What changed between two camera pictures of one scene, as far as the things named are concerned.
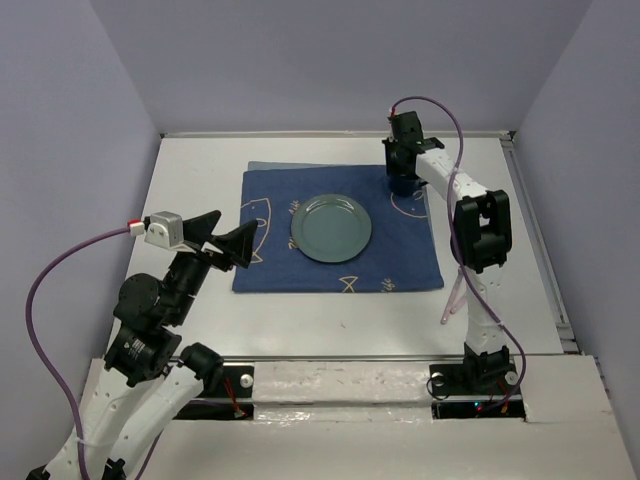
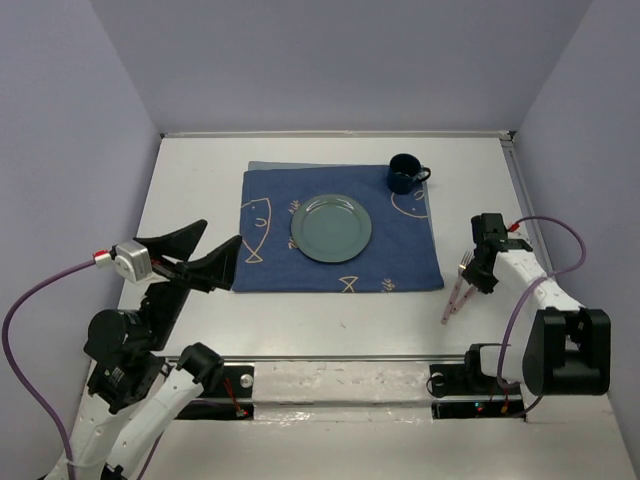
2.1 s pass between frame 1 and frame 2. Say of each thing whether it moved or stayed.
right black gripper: moved
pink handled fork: stayed
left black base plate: stayed
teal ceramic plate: stayed
